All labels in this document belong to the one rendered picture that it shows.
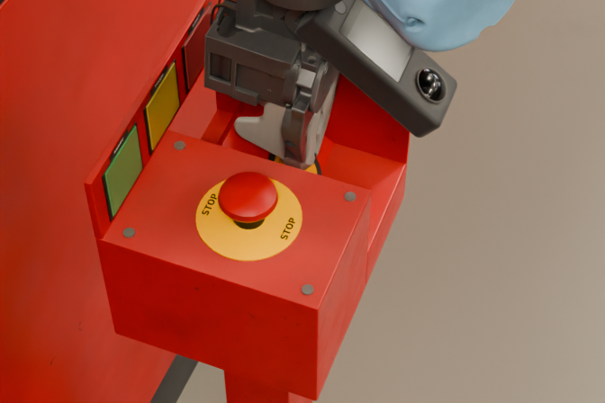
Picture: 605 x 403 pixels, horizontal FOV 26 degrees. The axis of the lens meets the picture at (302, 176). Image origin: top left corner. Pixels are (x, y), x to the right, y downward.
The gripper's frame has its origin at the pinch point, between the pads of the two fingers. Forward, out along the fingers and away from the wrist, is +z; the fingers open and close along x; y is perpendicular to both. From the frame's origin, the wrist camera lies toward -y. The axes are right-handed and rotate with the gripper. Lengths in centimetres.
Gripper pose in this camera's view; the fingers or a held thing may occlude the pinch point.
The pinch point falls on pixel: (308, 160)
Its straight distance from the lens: 98.1
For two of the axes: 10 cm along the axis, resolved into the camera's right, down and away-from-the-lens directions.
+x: -3.6, 7.3, -5.8
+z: -0.8, 6.0, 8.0
